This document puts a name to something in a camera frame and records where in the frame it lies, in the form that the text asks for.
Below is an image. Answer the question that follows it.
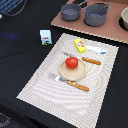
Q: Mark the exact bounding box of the brown wooden board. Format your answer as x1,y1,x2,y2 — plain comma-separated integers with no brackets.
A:
51,2,128,43

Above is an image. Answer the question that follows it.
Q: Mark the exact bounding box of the round wooden plate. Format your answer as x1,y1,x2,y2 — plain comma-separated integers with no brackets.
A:
59,59,87,81

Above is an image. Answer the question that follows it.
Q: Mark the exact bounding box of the grey pot with handles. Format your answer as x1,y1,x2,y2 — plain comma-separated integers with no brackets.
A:
84,3,111,26

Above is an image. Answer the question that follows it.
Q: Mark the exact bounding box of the white toy fish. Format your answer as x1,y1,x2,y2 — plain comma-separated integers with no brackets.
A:
86,45,106,54

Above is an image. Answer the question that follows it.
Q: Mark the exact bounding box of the small white milk carton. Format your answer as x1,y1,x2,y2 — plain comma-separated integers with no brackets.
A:
40,30,52,45

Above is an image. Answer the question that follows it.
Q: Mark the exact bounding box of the beige bowl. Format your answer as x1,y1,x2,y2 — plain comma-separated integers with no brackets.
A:
121,7,128,30

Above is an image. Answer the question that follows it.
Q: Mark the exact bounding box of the grey pan with handle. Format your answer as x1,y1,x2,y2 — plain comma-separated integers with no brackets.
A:
61,2,85,21

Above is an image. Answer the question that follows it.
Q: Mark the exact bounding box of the red toy tomato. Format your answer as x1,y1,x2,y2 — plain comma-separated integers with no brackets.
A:
66,57,78,68

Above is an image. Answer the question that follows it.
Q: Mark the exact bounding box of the blue striped cloth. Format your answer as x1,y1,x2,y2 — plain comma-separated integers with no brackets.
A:
0,0,27,14

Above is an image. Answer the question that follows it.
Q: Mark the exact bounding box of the fork with wooden handle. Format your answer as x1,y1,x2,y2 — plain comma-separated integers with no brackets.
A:
48,73,89,92

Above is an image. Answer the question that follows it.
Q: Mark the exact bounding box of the yellow toy box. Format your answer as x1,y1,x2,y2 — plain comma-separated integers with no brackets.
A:
74,39,87,53

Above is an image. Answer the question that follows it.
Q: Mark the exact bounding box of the knife with wooden handle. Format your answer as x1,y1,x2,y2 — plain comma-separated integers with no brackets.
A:
62,52,101,65

